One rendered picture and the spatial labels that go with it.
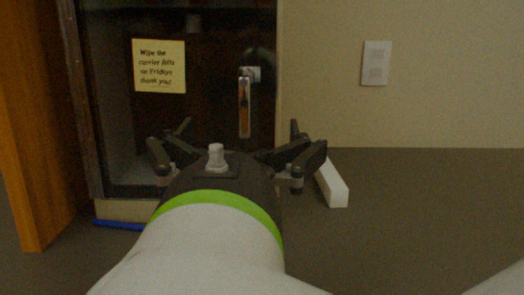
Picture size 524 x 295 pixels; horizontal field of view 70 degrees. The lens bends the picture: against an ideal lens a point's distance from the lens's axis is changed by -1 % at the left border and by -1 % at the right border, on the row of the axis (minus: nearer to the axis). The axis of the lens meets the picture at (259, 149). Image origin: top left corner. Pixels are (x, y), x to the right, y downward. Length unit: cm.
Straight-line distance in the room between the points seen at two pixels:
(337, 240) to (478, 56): 69
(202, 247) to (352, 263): 45
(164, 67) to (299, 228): 34
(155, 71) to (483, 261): 57
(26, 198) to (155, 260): 50
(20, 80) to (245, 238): 50
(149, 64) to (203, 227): 43
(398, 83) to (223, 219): 91
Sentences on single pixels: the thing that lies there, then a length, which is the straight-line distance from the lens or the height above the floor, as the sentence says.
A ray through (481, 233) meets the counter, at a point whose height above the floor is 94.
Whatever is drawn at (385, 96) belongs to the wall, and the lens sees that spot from 108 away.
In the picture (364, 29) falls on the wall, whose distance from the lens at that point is 104.
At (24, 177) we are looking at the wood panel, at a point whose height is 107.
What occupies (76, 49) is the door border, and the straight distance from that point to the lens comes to 63.
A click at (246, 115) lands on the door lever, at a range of 53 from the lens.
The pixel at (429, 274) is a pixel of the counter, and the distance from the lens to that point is 61.
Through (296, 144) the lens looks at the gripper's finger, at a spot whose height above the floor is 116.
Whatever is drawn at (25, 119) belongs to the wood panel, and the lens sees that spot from 64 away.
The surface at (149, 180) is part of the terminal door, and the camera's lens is 65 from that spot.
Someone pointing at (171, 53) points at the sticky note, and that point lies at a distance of 58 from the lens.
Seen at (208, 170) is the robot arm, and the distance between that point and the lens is 26.
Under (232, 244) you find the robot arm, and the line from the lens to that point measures 18.
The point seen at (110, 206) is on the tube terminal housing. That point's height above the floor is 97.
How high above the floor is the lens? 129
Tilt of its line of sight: 21 degrees down
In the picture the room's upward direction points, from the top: straight up
